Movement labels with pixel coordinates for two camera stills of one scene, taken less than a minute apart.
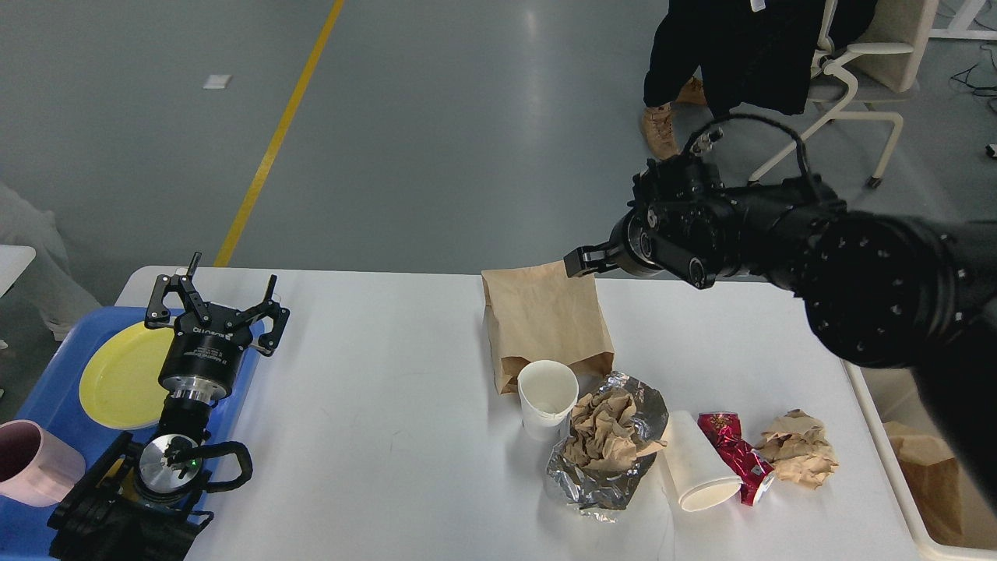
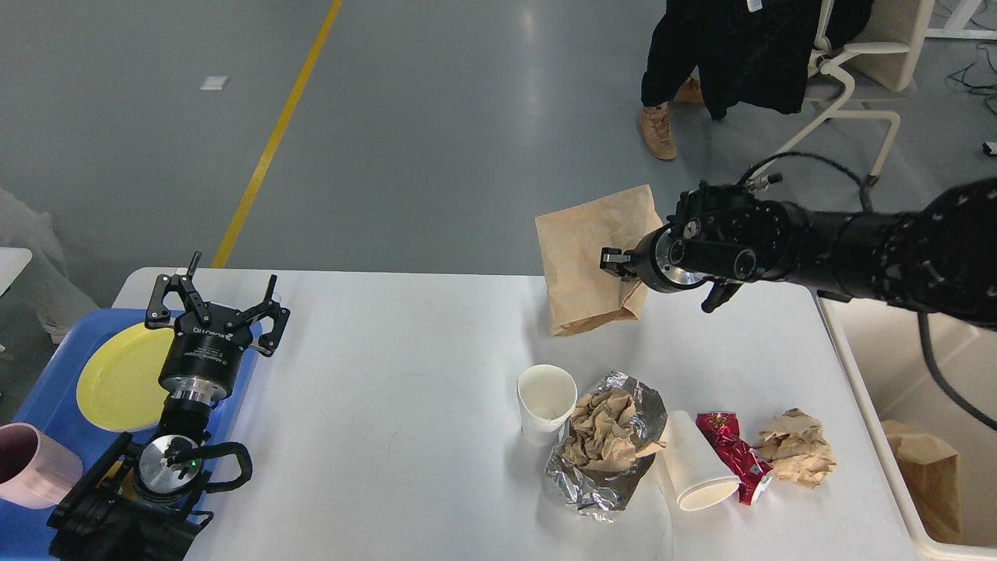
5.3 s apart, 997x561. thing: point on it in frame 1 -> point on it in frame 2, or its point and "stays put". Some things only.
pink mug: (36, 467) stays put
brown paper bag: (538, 313) -> (580, 294)
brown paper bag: (931, 475) stays put
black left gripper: (202, 362) stays put
